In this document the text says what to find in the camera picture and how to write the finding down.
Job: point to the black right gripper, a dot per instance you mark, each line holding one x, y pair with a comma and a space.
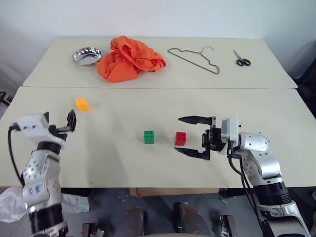
212, 140

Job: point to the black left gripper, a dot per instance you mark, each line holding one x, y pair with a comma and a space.
60, 132

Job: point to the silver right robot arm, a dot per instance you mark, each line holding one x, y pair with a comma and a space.
261, 158

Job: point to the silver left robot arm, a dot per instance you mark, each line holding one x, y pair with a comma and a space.
40, 170

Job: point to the red toy brick cube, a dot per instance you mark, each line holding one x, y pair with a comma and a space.
180, 138

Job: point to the yellow toy brick cube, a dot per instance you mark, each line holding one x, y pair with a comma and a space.
82, 104

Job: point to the green toy brick cube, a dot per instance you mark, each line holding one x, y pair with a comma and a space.
149, 137

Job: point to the black object beside table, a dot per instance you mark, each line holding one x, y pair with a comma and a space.
4, 98

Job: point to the shiny metal bowl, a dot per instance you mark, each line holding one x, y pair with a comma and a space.
87, 56

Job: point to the orange crumpled cloth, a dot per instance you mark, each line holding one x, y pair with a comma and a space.
128, 59

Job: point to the white crumpled plastic bag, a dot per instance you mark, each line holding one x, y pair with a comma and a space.
10, 205

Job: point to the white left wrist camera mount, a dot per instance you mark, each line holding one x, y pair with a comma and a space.
30, 124

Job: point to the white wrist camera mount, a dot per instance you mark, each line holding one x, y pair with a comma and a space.
30, 124
230, 129

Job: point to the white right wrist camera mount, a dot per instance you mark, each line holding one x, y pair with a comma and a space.
230, 129

